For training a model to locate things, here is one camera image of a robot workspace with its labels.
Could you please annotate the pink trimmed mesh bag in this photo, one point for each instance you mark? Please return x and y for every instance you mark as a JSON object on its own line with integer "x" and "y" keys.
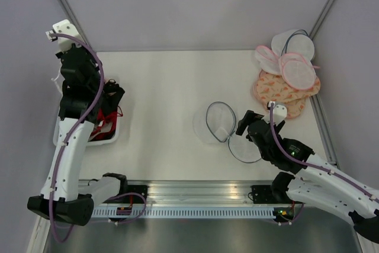
{"x": 267, "y": 60}
{"x": 297, "y": 71}

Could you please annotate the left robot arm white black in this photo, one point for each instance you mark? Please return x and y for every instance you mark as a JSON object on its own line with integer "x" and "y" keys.
{"x": 88, "y": 109}

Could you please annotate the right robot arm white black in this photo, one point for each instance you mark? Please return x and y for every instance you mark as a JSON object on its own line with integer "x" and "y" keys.
{"x": 307, "y": 178}

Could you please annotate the pink trimmed mesh bag front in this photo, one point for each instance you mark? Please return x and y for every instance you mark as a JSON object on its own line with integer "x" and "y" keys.
{"x": 297, "y": 71}

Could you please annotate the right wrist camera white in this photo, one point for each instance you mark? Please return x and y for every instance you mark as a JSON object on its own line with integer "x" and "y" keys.
{"x": 277, "y": 114}

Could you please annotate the red bra from bag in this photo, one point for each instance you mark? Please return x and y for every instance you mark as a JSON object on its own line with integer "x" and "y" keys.
{"x": 104, "y": 128}

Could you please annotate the aluminium rail front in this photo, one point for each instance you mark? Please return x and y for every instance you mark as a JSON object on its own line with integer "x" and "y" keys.
{"x": 229, "y": 193}

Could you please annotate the floral orange laundry bag lower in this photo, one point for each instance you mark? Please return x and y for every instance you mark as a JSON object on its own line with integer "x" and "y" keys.
{"x": 294, "y": 107}

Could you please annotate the right arm base black plate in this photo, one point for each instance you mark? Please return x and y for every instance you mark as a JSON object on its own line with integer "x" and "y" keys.
{"x": 262, "y": 194}

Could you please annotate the left arm base black plate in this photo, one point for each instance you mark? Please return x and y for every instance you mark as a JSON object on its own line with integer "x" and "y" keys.
{"x": 132, "y": 199}

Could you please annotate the white satin bra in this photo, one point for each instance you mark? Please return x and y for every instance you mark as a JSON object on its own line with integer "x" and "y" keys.
{"x": 56, "y": 83}

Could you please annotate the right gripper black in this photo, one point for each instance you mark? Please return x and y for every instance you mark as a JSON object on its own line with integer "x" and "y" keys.
{"x": 249, "y": 116}

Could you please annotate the white mesh laundry bag blue trim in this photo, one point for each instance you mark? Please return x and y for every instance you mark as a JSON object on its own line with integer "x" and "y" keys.
{"x": 216, "y": 124}

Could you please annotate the pink trimmed mesh bag back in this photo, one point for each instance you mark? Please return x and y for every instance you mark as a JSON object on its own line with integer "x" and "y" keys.
{"x": 267, "y": 60}

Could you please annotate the white slotted cable duct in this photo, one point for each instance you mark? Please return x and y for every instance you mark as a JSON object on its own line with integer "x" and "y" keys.
{"x": 155, "y": 212}

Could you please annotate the white plastic basket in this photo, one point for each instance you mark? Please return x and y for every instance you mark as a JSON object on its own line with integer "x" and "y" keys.
{"x": 112, "y": 139}

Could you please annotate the black bra in basket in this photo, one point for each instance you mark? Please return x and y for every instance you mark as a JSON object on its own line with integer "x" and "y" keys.
{"x": 112, "y": 95}

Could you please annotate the white mesh bag blue zipper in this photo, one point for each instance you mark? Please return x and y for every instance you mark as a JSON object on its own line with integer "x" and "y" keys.
{"x": 293, "y": 41}

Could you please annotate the floral orange laundry bag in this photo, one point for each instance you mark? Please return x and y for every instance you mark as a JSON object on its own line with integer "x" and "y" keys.
{"x": 269, "y": 87}
{"x": 294, "y": 107}

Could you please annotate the floral orange laundry bag upper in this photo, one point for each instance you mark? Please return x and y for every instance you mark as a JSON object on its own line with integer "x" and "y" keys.
{"x": 269, "y": 87}

